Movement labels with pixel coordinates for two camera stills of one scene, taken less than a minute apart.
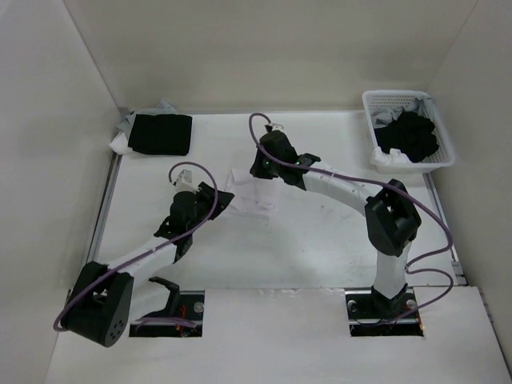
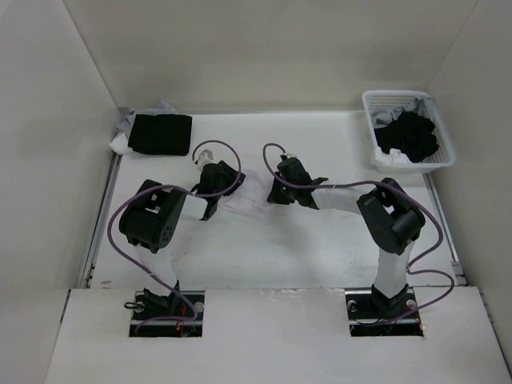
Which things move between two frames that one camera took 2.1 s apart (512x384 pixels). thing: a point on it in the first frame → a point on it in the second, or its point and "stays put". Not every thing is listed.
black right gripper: (257, 170) → (275, 197)
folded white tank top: (120, 144) stays put
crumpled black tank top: (410, 133) stays put
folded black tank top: (166, 134) stays put
